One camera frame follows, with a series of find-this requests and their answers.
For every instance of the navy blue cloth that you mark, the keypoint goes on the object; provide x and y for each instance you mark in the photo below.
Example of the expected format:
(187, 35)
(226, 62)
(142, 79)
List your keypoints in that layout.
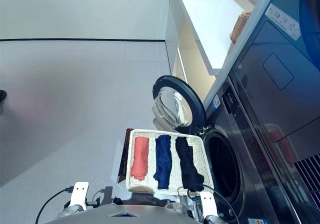
(163, 159)

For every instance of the orange-red cloth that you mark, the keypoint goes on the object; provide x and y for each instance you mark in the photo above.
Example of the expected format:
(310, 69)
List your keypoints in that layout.
(140, 156)

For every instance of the black cloth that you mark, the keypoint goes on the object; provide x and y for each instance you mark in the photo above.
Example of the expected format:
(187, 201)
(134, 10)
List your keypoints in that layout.
(186, 164)

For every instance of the pale woven laundry basket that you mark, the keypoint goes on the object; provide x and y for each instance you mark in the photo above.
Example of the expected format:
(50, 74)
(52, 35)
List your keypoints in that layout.
(151, 185)

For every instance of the brown wicker basket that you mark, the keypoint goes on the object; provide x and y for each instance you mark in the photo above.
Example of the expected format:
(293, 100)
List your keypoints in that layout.
(238, 29)

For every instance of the round glass washer door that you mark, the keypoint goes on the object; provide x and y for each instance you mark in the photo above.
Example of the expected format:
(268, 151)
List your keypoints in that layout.
(172, 106)

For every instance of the dark brown wooden stand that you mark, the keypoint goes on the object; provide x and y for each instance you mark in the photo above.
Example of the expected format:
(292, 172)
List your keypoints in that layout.
(124, 164)

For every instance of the white counter cabinet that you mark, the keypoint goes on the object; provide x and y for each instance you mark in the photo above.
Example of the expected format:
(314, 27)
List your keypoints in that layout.
(207, 21)

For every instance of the silver robot torso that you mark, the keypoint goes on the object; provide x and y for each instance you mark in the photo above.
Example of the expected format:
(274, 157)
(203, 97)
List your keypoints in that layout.
(112, 219)

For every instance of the grey stacked dryer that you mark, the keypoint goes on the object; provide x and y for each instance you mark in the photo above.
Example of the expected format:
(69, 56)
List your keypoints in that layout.
(275, 46)

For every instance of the white instruction sticker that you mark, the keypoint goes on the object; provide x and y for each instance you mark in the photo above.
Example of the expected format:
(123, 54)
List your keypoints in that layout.
(282, 21)

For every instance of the blue energy label sticker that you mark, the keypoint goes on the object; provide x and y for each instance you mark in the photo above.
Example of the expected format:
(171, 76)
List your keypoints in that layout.
(257, 221)

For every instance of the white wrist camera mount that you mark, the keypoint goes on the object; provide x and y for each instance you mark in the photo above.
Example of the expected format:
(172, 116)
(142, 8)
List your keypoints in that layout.
(208, 204)
(78, 196)

